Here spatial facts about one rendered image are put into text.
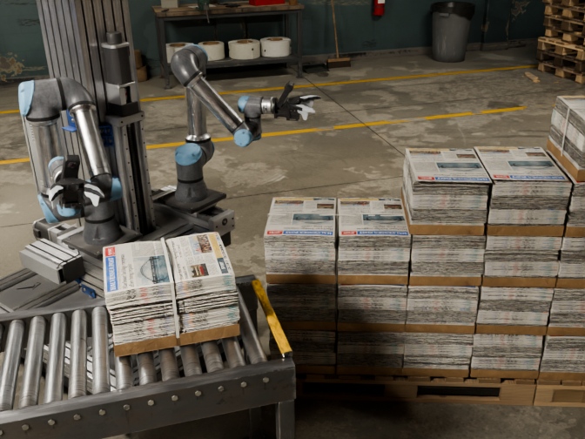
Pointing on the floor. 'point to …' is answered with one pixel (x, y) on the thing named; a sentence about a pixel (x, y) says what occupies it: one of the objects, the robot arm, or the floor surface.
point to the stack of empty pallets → (573, 23)
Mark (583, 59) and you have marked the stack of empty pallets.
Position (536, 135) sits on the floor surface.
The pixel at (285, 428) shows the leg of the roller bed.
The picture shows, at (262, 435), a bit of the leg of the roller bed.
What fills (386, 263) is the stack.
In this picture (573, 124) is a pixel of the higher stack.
